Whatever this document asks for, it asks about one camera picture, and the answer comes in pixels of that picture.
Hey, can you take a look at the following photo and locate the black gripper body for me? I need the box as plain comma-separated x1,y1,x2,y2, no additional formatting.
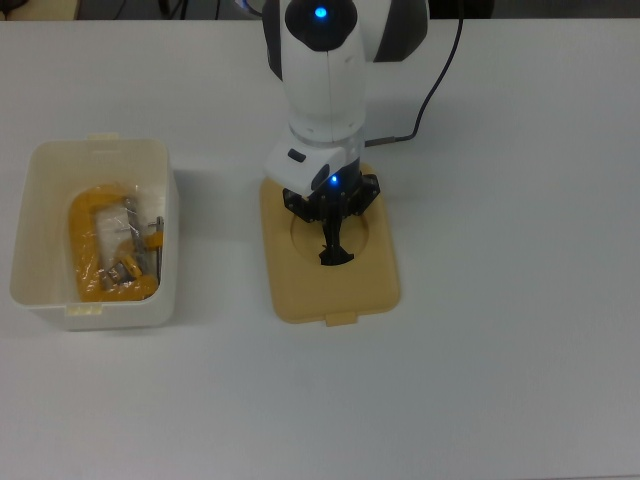
308,159,365,220

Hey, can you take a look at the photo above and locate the black folding lid handle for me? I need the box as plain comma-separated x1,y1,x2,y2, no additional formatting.
318,242,357,269

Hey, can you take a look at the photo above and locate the tan plastic case lid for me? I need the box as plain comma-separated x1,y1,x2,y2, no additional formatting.
259,162,402,327

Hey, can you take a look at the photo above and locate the pale translucent plastic case box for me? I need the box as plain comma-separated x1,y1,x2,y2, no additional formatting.
9,132,180,332

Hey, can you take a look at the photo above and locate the small yellow metal clamp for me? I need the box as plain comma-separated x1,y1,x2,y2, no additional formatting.
99,194,166,291

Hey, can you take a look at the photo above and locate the large yellow C-clamp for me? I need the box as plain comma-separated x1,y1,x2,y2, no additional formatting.
67,184,161,304

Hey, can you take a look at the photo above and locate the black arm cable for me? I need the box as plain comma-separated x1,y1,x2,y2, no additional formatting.
364,17,465,147

